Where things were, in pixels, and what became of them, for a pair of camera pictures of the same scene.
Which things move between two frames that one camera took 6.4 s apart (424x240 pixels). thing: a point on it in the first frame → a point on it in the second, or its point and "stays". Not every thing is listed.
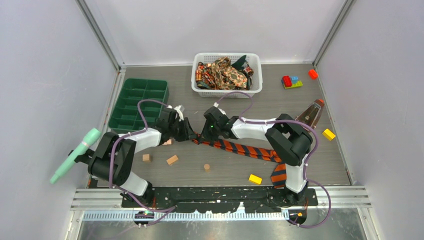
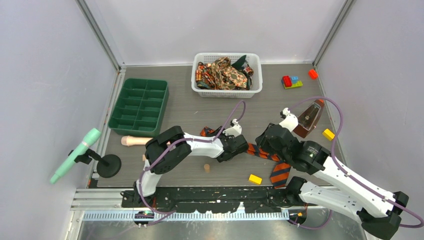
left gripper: [188, 133] → [227, 137]
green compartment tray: [126, 116] stays
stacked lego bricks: [291, 81] stays
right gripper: [205, 137] → [262, 142]
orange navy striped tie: [278, 174] stays
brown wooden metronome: [311, 116] stays
